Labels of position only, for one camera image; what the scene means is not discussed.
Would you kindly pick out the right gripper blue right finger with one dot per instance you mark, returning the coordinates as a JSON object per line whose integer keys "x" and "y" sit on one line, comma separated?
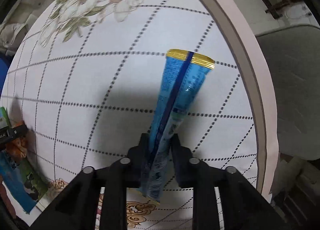
{"x": 182, "y": 167}

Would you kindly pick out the orange snack packet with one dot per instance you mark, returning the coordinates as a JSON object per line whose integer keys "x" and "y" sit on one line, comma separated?
{"x": 16, "y": 147}

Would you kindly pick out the open cardboard box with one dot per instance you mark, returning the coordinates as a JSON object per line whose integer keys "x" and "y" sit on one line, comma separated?
{"x": 21, "y": 179}

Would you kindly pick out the white puffer jacket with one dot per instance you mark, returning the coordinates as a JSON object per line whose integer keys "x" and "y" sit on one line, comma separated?
{"x": 19, "y": 21}

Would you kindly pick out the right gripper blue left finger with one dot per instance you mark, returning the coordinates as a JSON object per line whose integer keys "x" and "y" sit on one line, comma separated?
{"x": 138, "y": 171}

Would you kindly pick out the patterned white tablecloth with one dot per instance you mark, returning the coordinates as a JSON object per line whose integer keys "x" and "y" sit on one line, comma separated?
{"x": 86, "y": 78}

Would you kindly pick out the blue folded mat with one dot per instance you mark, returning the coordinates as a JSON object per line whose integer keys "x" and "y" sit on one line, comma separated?
{"x": 5, "y": 63}

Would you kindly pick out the blue stick sachet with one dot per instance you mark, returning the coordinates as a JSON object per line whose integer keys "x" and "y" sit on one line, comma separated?
{"x": 183, "y": 76}

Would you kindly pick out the grey side chair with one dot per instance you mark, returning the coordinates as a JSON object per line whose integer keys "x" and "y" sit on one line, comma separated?
{"x": 292, "y": 56}

